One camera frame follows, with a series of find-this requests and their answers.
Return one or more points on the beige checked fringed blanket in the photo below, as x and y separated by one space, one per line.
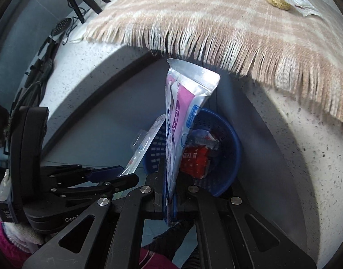
216 19

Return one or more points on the person's left forearm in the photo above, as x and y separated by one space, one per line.
6 246

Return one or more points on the printed foil pouch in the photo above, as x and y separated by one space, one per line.
180 103

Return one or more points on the black perforated skimmer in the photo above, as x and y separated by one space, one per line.
62 26

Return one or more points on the person's leg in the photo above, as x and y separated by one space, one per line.
160 257

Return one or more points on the red and white paper bag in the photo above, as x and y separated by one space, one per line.
194 159

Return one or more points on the clear toothbrush package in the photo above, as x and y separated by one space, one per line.
152 134

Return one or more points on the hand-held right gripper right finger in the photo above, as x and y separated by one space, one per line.
185 201

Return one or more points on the blue perforated plastic basket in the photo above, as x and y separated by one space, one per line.
230 159

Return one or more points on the crushed clear plastic bottle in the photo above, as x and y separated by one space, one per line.
202 140

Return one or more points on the clear plastic wrapper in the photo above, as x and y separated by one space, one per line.
303 2

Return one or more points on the black tripod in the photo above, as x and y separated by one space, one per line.
72 0

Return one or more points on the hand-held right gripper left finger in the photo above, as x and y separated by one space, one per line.
157 199

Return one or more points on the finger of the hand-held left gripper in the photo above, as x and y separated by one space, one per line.
104 173
115 186

